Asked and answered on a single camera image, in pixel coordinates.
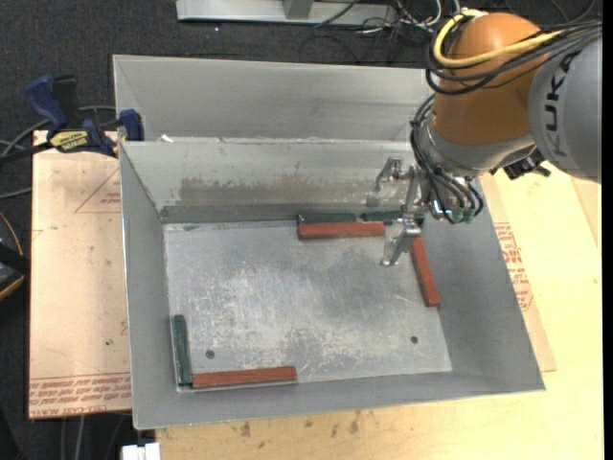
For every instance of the brown cardboard board red print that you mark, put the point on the brown cardboard board red print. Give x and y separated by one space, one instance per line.
76 266

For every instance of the dark green flat block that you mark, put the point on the dark green flat block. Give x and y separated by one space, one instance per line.
182 350
325 218
383 215

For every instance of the grey metal bin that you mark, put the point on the grey metal bin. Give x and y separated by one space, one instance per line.
268 300

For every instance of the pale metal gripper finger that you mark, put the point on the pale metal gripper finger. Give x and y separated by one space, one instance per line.
401 243
386 176

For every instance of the red-brown flat block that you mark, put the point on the red-brown flat block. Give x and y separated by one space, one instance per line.
341 230
244 377
426 276

